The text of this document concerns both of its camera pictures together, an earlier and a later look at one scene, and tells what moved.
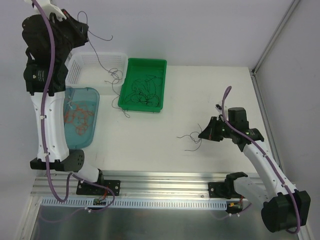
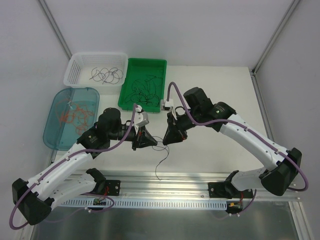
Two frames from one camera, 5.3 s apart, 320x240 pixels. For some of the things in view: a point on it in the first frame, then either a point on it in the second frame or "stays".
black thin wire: x=144 y=92 stays
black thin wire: x=200 y=140 → x=155 y=170
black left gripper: x=75 y=30 → x=136 y=139
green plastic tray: x=143 y=87 stays
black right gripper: x=215 y=129 → x=176 y=129
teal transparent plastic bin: x=81 y=110 stays
